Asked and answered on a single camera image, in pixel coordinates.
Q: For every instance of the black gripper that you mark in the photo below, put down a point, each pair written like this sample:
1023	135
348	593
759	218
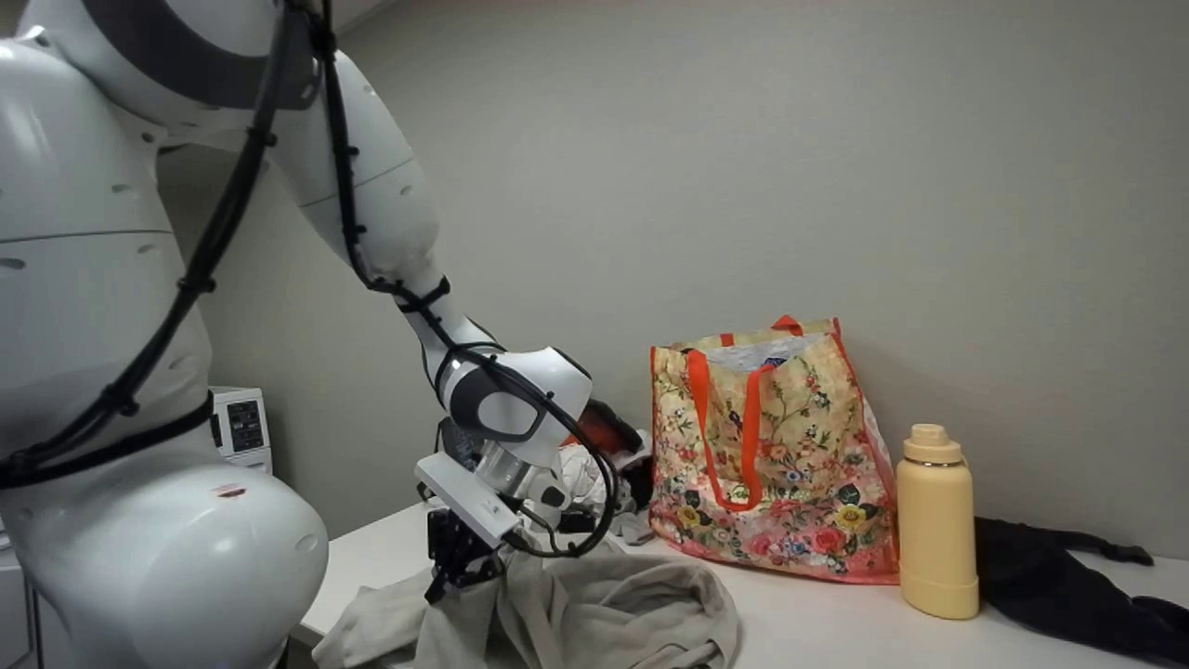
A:
458	554

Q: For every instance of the beige sweatshirt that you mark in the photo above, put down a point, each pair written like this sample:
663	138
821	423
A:
607	612

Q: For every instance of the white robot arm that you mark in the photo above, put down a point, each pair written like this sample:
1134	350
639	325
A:
131	138

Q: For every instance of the white detergent jug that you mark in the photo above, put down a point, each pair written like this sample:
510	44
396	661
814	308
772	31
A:
587	476

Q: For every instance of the floral tote bag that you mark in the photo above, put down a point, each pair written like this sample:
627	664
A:
767	455

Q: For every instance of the yellow water bottle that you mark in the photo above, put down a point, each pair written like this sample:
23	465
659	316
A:
937	553

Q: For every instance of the black cloth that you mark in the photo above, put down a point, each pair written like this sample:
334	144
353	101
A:
1033	578

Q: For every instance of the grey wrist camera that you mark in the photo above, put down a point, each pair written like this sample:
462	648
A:
499	495

